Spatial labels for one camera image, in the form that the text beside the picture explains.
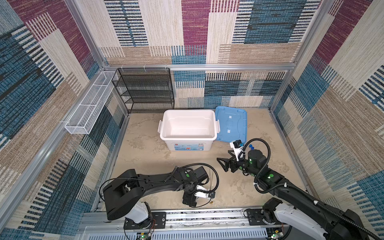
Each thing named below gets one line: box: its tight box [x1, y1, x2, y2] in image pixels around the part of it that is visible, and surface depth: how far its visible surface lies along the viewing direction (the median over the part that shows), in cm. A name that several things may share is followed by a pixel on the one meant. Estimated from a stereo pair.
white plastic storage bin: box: [157, 109, 221, 151], surface depth 98 cm
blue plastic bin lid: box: [215, 106, 247, 144], surface depth 114 cm
